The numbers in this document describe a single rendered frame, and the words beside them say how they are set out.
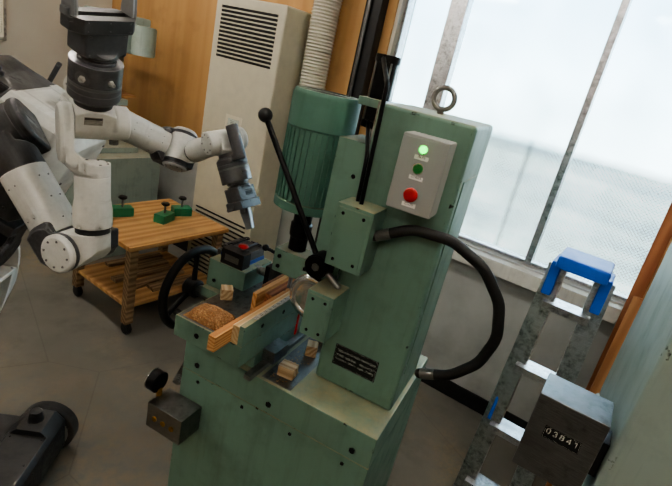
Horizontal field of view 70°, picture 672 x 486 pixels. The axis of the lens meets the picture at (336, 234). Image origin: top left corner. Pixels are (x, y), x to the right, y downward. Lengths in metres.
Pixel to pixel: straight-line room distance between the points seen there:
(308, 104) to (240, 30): 1.81
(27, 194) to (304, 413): 0.78
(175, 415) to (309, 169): 0.75
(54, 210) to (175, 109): 2.75
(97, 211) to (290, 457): 0.77
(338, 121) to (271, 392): 0.69
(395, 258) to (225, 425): 0.67
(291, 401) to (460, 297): 1.57
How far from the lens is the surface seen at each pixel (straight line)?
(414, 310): 1.15
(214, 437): 1.50
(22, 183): 1.12
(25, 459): 1.99
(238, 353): 1.23
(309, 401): 1.25
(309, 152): 1.20
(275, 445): 1.37
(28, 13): 4.14
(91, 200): 1.03
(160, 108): 3.93
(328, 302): 1.12
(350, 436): 1.24
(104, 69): 0.95
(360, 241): 1.05
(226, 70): 3.02
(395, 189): 1.02
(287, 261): 1.35
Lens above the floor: 1.58
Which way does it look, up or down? 19 degrees down
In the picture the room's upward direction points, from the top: 13 degrees clockwise
